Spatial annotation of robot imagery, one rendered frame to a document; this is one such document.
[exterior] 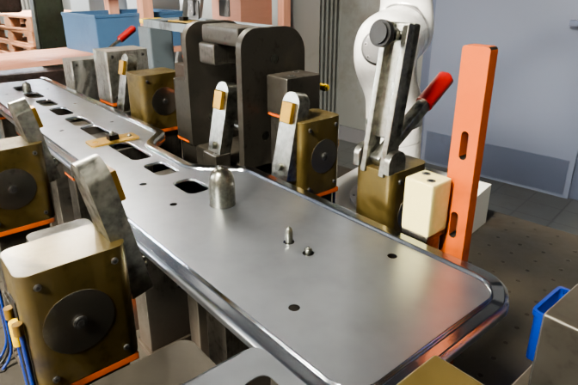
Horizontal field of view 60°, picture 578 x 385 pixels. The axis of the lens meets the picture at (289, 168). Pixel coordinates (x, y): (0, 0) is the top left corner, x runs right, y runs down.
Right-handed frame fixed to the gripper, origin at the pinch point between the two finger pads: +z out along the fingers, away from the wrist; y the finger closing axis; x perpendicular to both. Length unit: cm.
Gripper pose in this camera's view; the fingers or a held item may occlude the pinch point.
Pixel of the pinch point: (210, 13)
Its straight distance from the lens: 123.0
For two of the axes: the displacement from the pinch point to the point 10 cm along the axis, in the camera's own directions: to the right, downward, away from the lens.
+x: 7.6, 2.3, -6.1
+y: -6.5, 2.7, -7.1
